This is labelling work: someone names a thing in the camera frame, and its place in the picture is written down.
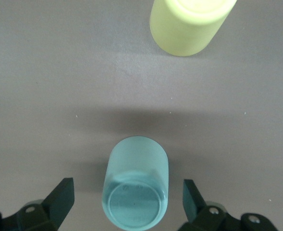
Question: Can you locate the yellow plastic cup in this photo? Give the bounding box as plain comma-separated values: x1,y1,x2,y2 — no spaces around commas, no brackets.
149,0,238,57

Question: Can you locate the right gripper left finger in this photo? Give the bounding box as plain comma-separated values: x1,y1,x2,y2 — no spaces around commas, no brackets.
0,177,74,231

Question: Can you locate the teal plastic cup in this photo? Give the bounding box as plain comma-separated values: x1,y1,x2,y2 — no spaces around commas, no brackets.
102,136,169,231

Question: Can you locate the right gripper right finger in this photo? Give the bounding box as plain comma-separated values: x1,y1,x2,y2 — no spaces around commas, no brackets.
178,179,279,231

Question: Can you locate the brown table cover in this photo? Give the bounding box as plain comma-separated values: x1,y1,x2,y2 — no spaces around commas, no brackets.
0,0,283,231

